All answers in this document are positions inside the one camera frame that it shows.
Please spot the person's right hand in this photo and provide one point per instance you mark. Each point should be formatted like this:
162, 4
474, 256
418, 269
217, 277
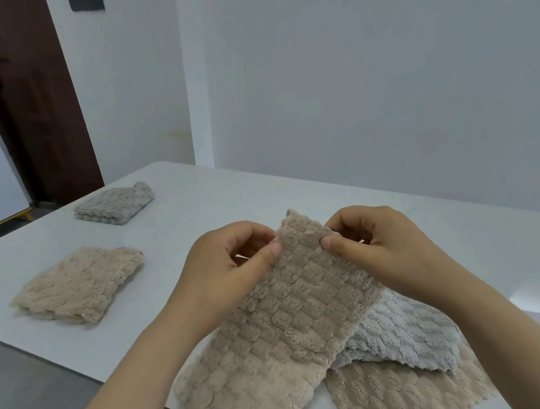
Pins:
390, 250

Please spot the person's left hand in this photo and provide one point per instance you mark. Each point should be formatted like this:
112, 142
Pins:
210, 274

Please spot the person's left thumb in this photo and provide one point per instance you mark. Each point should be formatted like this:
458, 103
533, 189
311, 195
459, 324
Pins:
262, 258

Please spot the person's right thumb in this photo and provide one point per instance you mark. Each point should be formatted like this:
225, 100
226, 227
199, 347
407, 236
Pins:
345, 247

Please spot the beige fluffy checkered cloth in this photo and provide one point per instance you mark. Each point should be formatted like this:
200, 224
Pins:
268, 341

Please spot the person's right forearm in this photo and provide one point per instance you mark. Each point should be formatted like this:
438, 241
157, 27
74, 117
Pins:
506, 344

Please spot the person's left forearm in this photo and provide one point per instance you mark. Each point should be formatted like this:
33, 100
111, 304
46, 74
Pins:
126, 394

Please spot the folded grey fluffy cloth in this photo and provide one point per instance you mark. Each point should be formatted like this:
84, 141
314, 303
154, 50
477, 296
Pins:
111, 205

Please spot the beige ribbed fluffy cloth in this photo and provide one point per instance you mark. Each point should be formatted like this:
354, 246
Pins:
399, 398

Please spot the folded beige fluffy cloth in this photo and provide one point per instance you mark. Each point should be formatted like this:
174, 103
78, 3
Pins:
77, 286

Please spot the dark brown wooden door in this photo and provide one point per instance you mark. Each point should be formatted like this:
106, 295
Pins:
33, 104

